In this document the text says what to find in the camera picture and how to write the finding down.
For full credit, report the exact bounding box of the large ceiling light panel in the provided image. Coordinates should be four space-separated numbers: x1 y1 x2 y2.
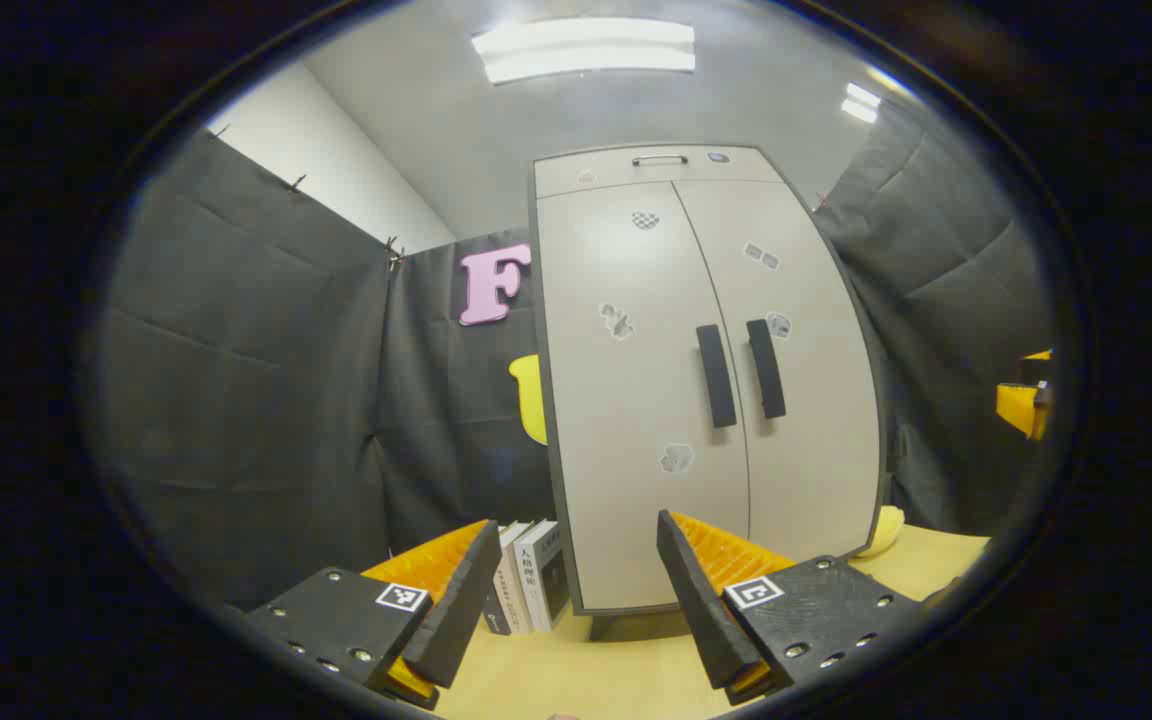
471 18 697 86

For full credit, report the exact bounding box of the beige cabinet door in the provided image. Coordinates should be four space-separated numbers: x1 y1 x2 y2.
536 180 752 613
674 178 885 561

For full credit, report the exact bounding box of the black door handle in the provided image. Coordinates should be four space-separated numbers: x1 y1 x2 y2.
746 318 788 420
696 324 739 429

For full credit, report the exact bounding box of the beige double-door shoe cabinet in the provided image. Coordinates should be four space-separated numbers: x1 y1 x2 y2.
528 143 892 641

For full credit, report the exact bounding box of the small ceiling light panel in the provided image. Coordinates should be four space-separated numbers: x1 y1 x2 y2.
841 82 882 125

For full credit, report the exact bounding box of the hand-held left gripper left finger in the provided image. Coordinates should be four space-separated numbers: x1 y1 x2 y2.
244 518 503 711

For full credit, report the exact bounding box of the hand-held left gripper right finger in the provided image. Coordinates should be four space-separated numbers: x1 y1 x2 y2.
656 508 922 706

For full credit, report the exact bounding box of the pale yellow object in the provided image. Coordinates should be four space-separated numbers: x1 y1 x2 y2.
856 505 905 558

